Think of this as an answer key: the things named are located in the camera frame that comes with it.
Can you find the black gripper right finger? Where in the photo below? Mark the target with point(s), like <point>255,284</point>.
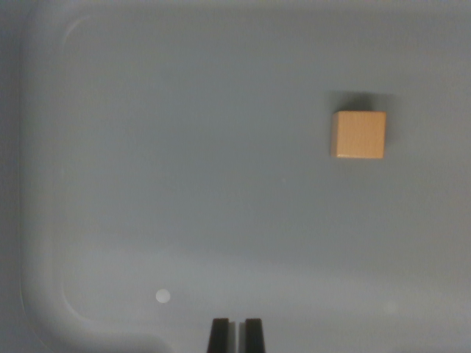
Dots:
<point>254,338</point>

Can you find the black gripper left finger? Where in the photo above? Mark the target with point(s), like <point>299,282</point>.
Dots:
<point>219,338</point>

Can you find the light wooden cube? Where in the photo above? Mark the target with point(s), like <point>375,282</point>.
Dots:
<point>358,135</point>

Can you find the grey plastic tray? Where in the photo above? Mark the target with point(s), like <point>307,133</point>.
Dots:
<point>184,165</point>

